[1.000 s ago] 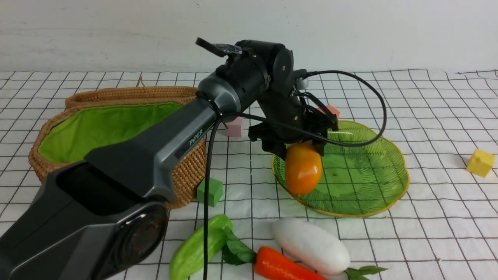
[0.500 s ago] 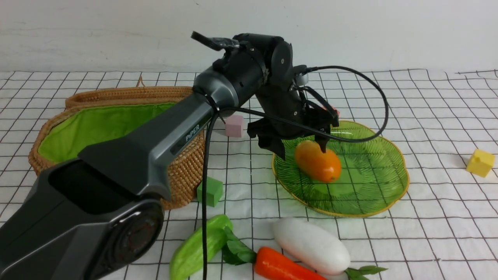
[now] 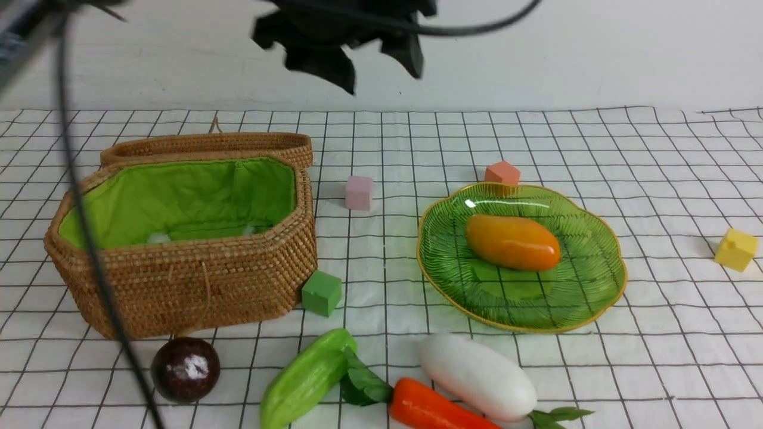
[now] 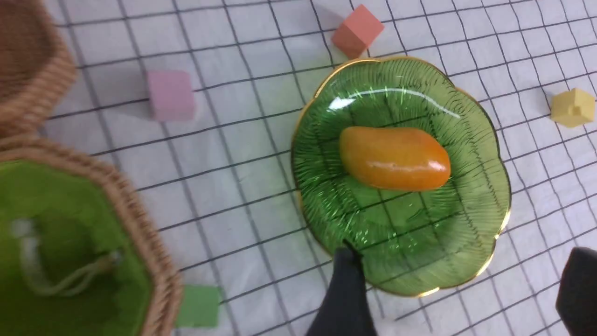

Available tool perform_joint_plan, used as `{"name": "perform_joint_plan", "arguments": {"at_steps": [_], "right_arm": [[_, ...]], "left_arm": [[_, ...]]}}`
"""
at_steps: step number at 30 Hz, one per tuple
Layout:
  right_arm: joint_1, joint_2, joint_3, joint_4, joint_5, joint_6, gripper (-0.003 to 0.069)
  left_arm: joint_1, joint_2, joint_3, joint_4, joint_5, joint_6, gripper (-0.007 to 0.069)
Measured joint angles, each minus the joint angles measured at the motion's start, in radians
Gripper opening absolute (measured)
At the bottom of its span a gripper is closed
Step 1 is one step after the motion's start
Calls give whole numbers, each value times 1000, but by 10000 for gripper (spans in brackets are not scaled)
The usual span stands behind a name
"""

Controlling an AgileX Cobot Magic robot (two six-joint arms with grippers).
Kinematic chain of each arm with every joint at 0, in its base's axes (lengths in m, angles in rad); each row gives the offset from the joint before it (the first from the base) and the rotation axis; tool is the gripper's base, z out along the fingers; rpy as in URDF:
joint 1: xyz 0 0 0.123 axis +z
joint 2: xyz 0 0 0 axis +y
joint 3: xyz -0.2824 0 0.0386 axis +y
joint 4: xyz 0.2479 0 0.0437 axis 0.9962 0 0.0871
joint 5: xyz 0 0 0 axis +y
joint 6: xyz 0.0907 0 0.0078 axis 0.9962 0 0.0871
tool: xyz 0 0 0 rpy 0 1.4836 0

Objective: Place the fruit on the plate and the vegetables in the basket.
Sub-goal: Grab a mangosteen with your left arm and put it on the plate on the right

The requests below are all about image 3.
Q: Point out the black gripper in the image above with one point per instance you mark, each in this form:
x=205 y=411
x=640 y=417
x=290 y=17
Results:
x=314 y=44

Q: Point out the orange yellow mango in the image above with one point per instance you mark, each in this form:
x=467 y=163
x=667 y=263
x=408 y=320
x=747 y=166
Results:
x=513 y=242

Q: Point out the green cucumber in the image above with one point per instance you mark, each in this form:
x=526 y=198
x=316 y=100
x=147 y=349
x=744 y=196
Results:
x=300 y=386

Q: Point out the dark purple passion fruit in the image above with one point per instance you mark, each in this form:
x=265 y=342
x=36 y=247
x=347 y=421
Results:
x=185 y=369

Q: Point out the white radish with leaves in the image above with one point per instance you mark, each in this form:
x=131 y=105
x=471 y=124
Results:
x=487 y=381

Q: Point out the orange carrot with leaves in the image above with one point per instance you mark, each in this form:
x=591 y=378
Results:
x=409 y=401

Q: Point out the woven wicker basket lid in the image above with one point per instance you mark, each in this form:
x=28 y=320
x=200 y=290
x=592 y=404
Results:
x=293 y=146

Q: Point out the pink foam cube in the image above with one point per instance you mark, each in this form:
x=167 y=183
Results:
x=359 y=193

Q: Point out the orange foam cube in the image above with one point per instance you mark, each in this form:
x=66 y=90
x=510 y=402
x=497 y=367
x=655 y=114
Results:
x=502 y=172

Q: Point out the woven wicker basket green lining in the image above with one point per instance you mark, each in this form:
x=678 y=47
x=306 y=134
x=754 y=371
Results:
x=202 y=241

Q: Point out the green foam cube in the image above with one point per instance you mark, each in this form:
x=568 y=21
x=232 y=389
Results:
x=322 y=293

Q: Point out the green glass leaf plate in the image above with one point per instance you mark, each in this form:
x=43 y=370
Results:
x=589 y=277

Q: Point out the yellow foam cube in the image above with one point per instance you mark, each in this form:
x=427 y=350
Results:
x=736 y=250

